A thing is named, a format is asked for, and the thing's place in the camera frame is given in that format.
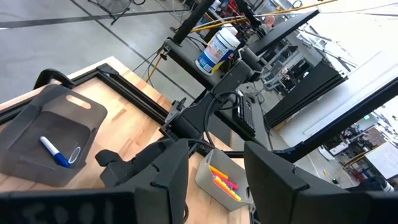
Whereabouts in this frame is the person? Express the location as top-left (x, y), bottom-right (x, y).
top-left (263, 14), bottom-right (277, 34)

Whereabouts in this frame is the yellow rope line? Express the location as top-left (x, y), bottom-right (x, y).
top-left (190, 0), bottom-right (339, 34)

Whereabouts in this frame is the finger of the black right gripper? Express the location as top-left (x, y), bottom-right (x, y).
top-left (95, 149), bottom-right (125, 167)

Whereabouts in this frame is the black backlit keyboard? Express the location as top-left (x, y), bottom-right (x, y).
top-left (232, 95), bottom-right (258, 138)

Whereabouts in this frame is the pink highlighter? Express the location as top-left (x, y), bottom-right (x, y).
top-left (215, 172), bottom-right (239, 191)

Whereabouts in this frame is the orange-yellow highlighter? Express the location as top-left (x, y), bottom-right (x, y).
top-left (208, 165), bottom-right (229, 180)

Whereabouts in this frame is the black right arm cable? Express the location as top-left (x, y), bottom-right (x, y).
top-left (203, 91), bottom-right (244, 149)

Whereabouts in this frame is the black stand pole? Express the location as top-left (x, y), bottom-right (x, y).
top-left (172, 0), bottom-right (216, 45)

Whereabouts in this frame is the thin marker blue cap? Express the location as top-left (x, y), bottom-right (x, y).
top-left (39, 136), bottom-right (72, 169)

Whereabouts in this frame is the white blue wipes canister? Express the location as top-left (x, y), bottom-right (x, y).
top-left (195, 26), bottom-right (241, 77)

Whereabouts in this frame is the black overhead light beam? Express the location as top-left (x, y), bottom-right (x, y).
top-left (273, 77), bottom-right (398, 164)

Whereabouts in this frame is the black flat panel stack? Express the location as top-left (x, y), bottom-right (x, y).
top-left (264, 60), bottom-right (348, 129)

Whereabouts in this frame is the yellow highlighter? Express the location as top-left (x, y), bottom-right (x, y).
top-left (213, 177), bottom-right (242, 202)

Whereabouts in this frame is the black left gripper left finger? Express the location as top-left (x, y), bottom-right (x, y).
top-left (134, 139), bottom-right (190, 224)

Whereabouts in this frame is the black stand crossbar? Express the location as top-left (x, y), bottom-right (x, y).
top-left (248, 9), bottom-right (321, 57)

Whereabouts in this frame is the white plastic bin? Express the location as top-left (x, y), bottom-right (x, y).
top-left (195, 147), bottom-right (254, 213)

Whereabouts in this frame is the yellow floor cable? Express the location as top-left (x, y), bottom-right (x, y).
top-left (146, 54), bottom-right (164, 83)

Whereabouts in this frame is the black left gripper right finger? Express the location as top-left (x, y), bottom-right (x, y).
top-left (244, 141), bottom-right (310, 224)

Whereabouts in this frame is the dark smoky plastic bin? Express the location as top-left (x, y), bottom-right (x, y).
top-left (0, 83), bottom-right (108, 187)

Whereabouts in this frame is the grey stand shelf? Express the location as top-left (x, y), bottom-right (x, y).
top-left (164, 36), bottom-right (224, 91)

